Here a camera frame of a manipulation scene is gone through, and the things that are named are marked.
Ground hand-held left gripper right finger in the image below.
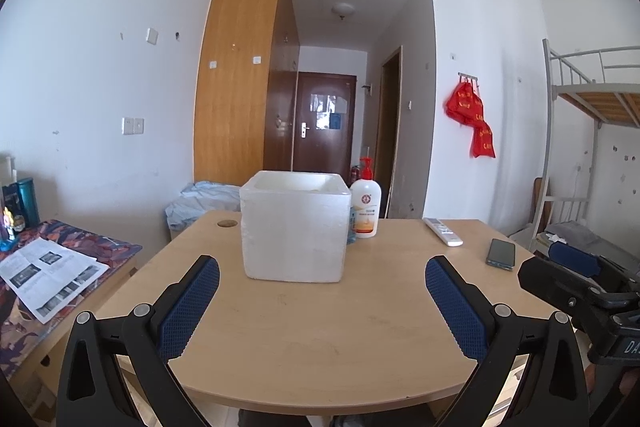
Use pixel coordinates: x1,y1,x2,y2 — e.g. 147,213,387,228
425,255,591,427

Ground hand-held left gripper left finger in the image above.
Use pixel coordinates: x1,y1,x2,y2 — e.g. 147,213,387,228
56,255,221,427

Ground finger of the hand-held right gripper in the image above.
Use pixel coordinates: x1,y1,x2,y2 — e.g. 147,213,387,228
517,257,623,308
548,241,640,280

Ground white foam box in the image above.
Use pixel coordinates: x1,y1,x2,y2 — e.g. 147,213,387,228
239,170,352,284

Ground grey blanket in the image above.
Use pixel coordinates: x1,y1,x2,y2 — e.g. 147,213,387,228
547,219,601,248

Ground brown wooden board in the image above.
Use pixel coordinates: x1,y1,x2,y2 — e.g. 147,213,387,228
530,177,551,233

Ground dark smartphone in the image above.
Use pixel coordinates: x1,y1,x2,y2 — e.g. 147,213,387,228
486,238,516,271

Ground white remote control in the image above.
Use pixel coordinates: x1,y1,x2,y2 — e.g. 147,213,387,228
423,217,464,248

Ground printed blanket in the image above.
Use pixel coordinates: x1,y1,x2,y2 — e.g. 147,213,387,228
0,219,143,378

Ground white pump lotion bottle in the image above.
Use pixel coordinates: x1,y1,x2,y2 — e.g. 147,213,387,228
348,156,382,239

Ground red printed bag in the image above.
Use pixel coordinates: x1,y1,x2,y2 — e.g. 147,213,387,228
445,79,485,128
469,119,497,159

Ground white printed leaflet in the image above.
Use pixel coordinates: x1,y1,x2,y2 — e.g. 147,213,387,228
0,237,111,324

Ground grey metal bunk bed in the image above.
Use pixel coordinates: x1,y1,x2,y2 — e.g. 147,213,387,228
530,38,640,258

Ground brown side door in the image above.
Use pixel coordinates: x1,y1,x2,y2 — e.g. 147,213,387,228
374,46,403,219

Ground teal bottle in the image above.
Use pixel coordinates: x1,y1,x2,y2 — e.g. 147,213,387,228
17,178,41,228

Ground blue figurine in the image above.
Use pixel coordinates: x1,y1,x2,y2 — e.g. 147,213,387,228
0,207,23,253

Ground dark brown entrance door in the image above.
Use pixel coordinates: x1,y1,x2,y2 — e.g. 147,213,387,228
295,73,357,180

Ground dark blue box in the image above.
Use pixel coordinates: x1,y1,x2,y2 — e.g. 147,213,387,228
1,184,22,235

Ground wooden wardrobe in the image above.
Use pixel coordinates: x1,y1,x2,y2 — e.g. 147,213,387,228
193,0,301,188

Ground glossy door notice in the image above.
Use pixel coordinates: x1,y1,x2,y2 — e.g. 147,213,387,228
310,93,337,114

